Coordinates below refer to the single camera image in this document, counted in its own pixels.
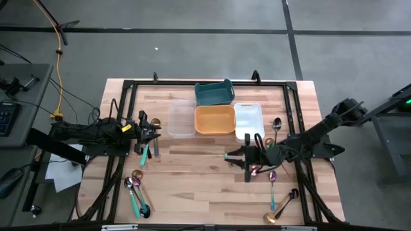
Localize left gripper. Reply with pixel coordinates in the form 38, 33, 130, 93
130, 110, 162, 156

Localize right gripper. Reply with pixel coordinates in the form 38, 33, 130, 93
227, 133, 270, 183

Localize teal plastic bin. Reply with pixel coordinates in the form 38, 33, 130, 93
194, 78, 236, 107

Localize clear plastic bin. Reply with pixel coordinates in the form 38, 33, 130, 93
166, 98, 197, 139

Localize white plastic bin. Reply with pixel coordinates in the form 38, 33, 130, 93
233, 102, 266, 144

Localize orange plastic bin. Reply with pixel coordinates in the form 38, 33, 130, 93
194, 105, 237, 135

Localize white paper sheets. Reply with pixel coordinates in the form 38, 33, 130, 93
44, 143, 87, 193

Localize black support beam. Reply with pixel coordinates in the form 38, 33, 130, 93
26, 127, 89, 165

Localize grey side desk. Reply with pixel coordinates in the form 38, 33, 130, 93
0, 146, 41, 227
0, 63, 55, 148

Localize black tripod stand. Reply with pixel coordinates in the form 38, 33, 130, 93
31, 0, 81, 46

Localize black backlit keyboard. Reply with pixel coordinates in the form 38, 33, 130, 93
0, 102, 21, 138

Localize black desk clamp tool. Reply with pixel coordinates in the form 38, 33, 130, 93
0, 74, 42, 96

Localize black computer mouse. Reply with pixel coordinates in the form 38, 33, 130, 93
0, 167, 25, 199

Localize black equipment cart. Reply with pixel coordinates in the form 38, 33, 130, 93
354, 82, 411, 187

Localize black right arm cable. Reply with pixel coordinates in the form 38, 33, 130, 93
254, 133, 268, 152

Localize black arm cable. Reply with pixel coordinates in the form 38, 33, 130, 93
254, 133, 268, 152
91, 98, 119, 125

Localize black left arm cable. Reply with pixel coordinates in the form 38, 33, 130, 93
91, 98, 119, 125

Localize black aluminium rig frame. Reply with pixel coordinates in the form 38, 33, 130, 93
73, 79, 346, 225

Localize silver bracket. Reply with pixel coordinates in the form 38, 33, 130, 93
101, 224, 139, 231
281, 225, 318, 231

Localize yellow extension cable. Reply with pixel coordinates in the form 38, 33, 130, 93
31, 0, 64, 121

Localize black floor cable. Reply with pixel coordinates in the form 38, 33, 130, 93
0, 43, 33, 64

